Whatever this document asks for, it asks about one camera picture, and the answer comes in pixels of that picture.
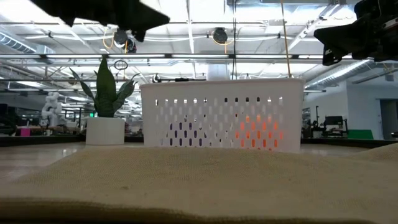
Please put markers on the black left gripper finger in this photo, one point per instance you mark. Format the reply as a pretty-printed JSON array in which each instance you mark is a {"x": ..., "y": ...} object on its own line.
[
  {"x": 140, "y": 35},
  {"x": 146, "y": 17}
]

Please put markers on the white round plant pot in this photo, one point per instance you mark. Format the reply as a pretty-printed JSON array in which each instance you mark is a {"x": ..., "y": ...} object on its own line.
[{"x": 105, "y": 130}]

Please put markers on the black workstation machine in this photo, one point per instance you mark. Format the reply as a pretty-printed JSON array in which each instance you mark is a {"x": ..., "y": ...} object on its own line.
[{"x": 334, "y": 124}]

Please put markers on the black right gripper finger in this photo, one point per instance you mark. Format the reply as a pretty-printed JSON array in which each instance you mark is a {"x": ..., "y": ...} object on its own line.
[
  {"x": 331, "y": 57},
  {"x": 342, "y": 35}
]

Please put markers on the beige folded cloth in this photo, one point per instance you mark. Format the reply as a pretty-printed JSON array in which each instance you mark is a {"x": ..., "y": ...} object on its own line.
[{"x": 199, "y": 186}]

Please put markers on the green panel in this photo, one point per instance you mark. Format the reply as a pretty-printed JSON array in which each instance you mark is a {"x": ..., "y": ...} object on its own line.
[{"x": 360, "y": 134}]

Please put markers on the white perforated plastic basket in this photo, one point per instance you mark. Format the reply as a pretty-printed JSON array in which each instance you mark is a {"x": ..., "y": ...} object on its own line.
[{"x": 217, "y": 90}]

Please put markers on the orange fruit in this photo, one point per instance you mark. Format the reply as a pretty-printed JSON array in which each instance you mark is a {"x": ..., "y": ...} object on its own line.
[{"x": 252, "y": 125}]

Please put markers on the purple grape bunch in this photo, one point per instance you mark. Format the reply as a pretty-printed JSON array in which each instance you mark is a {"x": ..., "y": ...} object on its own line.
[{"x": 185, "y": 134}]

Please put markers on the green snake plant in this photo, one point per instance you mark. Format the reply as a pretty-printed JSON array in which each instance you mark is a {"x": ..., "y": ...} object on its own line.
[{"x": 105, "y": 93}]

